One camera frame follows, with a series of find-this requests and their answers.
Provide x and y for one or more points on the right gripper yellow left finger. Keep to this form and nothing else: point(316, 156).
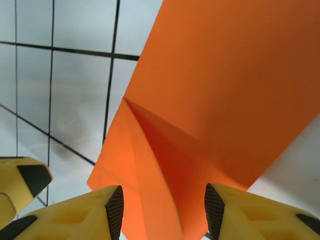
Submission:
point(75, 220)

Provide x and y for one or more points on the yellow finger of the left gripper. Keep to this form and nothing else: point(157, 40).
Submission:
point(6, 207)
point(27, 175)

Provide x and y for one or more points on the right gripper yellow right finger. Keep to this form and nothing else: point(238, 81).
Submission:
point(250, 220)

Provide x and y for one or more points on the orange square paper sheet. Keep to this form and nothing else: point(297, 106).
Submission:
point(212, 87)

